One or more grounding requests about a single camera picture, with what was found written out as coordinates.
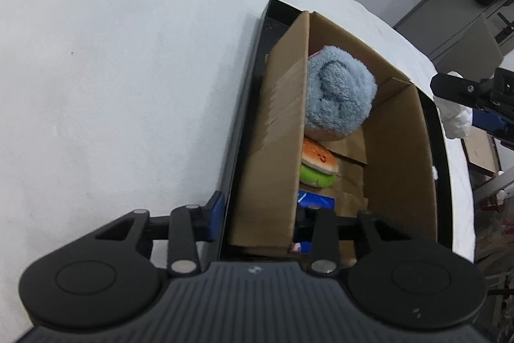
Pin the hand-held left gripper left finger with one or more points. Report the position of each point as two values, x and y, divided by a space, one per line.
216 216

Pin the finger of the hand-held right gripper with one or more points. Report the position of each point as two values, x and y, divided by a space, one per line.
457 88
488 120

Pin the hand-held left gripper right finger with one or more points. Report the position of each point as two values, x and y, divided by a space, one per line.
325 230

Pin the blue and white small carton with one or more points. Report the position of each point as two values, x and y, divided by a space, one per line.
317 200

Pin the burger squishy toy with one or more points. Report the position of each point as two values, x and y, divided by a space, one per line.
317 162

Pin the black tray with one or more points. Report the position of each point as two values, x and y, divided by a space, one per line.
251 106

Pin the blue plush toy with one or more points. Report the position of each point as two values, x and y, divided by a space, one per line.
341 94

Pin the cardboard box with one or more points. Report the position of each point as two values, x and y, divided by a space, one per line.
281 106

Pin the brown cardboard board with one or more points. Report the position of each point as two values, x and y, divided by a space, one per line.
480 150

